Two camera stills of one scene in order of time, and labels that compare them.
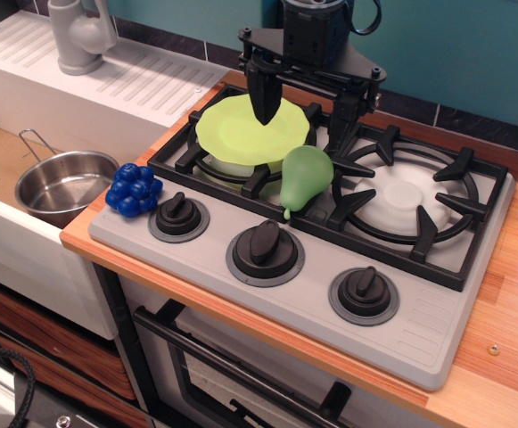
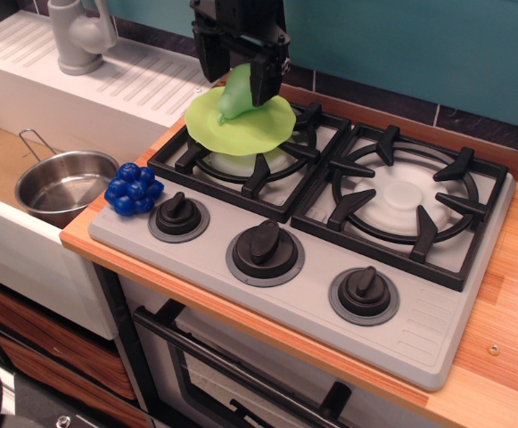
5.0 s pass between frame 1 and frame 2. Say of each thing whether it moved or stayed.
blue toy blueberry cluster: stayed
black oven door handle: stayed
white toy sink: stayed
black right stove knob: stayed
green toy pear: moved
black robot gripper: moved
